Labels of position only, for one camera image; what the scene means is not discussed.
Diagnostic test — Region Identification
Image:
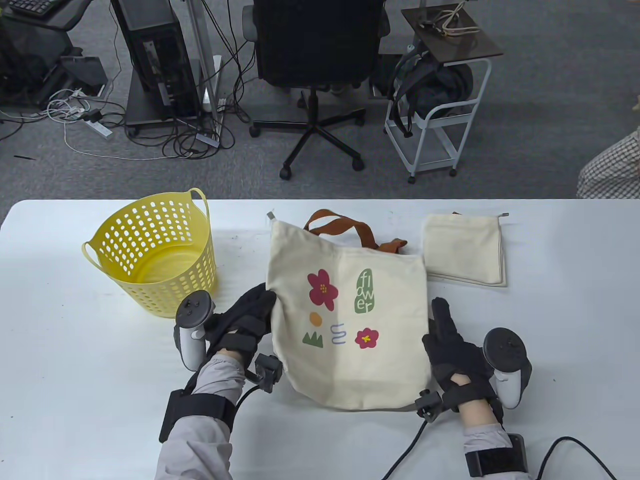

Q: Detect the black keyboard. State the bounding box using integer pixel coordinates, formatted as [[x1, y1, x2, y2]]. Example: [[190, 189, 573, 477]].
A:
[[9, 0, 58, 16]]

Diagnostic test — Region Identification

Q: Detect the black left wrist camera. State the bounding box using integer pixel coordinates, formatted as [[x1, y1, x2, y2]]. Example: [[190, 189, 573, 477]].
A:
[[254, 353, 285, 394]]

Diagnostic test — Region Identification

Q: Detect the black white controller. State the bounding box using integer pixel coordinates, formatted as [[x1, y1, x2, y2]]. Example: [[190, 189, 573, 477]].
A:
[[482, 327, 533, 411], [173, 291, 216, 372]]

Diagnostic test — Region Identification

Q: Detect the person's left hand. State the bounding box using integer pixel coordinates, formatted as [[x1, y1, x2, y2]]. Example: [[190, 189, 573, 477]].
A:
[[202, 282, 278, 362]]

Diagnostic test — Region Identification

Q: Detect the black wrist band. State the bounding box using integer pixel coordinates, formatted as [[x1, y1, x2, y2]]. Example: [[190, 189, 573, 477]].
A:
[[465, 434, 529, 478], [159, 390, 237, 443]]

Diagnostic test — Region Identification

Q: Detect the black white left controller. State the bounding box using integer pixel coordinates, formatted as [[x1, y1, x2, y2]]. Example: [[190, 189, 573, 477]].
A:
[[173, 291, 216, 372]]

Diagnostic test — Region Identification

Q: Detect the person's left forearm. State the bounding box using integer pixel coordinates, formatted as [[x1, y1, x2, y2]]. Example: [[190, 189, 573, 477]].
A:
[[155, 350, 247, 480]]

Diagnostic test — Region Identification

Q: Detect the white rolling cart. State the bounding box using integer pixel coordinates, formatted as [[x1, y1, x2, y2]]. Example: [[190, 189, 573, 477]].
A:
[[384, 4, 505, 185]]

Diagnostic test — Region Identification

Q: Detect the black right wrist band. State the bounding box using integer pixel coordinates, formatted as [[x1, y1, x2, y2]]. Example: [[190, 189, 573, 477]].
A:
[[465, 434, 529, 478]]

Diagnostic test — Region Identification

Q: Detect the black standing desk frame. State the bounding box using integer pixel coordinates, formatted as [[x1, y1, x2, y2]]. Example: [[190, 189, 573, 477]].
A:
[[0, 0, 108, 107]]

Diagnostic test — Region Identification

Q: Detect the black left wrist band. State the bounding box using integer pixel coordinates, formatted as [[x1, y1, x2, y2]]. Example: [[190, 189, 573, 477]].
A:
[[159, 390, 237, 443]]

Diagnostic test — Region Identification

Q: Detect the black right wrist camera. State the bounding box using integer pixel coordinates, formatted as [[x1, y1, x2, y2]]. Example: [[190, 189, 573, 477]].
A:
[[415, 390, 444, 422]]

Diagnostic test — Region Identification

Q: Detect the aluminium floor post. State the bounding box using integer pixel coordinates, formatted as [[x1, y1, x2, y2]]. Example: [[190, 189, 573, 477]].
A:
[[186, 0, 223, 143]]

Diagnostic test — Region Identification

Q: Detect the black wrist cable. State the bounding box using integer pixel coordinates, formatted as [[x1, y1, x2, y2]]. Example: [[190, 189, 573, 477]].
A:
[[382, 420, 621, 480], [234, 384, 261, 418]]

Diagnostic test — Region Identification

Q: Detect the person's right hand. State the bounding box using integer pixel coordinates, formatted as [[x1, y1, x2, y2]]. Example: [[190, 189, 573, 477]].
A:
[[422, 297, 506, 426]]

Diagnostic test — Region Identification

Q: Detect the black computer tower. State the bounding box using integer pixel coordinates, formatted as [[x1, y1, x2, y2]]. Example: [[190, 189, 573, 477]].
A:
[[111, 0, 201, 126]]

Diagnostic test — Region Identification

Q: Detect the beige coiled cable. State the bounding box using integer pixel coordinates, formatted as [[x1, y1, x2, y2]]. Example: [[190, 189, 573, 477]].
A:
[[419, 2, 481, 38]]

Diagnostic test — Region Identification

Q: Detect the black white right controller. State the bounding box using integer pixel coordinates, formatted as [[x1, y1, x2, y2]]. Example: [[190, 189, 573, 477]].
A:
[[482, 327, 533, 411]]

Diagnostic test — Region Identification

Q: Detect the flower print canvas bag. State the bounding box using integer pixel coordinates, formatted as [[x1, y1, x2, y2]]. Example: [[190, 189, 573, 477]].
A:
[[421, 212, 511, 288]]

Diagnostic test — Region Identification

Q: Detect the yellow plastic basket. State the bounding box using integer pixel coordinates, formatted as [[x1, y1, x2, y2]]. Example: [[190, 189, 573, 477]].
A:
[[82, 187, 218, 319]]

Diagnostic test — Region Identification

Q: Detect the black backpack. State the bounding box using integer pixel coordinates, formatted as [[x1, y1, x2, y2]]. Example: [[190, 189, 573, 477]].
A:
[[387, 52, 473, 138]]

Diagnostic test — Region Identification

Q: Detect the black office chair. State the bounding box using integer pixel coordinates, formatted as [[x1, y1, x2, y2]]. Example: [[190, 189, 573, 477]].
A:
[[242, 0, 391, 181]]

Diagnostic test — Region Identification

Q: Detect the cream tote bag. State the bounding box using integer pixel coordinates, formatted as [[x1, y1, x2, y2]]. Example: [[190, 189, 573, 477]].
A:
[[265, 209, 432, 413]]

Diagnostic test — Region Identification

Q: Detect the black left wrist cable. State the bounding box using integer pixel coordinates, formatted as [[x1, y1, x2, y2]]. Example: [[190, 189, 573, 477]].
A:
[[234, 384, 261, 418]]

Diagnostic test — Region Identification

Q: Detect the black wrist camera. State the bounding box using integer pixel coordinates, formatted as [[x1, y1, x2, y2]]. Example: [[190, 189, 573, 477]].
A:
[[415, 390, 444, 422], [254, 353, 285, 394]]

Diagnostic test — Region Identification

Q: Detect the white power strip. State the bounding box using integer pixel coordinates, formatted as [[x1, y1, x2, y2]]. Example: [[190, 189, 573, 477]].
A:
[[82, 119, 114, 141]]

